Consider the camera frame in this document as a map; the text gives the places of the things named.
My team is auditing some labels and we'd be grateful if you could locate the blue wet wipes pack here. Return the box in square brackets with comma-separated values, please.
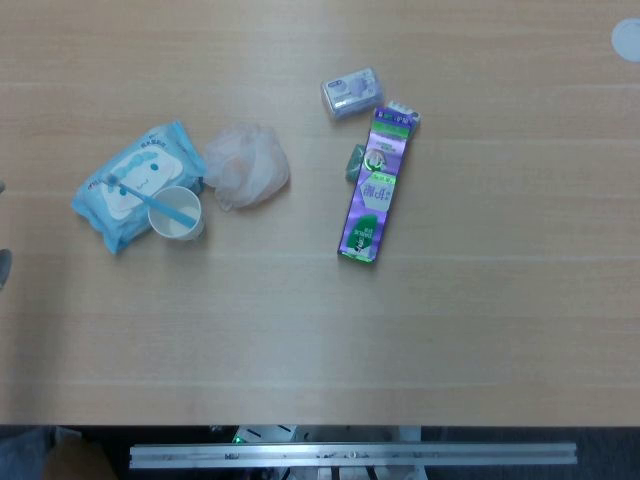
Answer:
[70, 118, 209, 255]

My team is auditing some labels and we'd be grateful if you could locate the aluminium profile rail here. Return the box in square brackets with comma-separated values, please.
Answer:
[128, 442, 580, 470]

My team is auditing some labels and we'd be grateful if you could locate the white paper cup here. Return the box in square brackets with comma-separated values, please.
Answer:
[147, 185, 206, 242]

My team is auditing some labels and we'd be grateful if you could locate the clear plastic floss pick box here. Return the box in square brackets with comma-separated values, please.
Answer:
[320, 65, 387, 122]

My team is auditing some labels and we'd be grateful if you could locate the pale pink bath pouf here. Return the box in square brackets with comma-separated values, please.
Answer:
[202, 122, 291, 211]

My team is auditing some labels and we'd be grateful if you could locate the small green packet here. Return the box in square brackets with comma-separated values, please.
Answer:
[343, 143, 368, 184]

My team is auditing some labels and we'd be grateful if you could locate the purple toothpaste box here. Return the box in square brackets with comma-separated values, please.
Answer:
[336, 105, 424, 263]

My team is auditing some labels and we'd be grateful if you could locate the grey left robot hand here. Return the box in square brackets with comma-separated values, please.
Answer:
[0, 178, 13, 289]

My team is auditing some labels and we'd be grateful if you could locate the white round cable grommet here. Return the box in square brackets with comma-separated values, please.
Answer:
[610, 18, 640, 63]

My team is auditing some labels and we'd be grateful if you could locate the blue toothbrush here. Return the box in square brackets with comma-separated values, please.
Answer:
[107, 173, 197, 227]

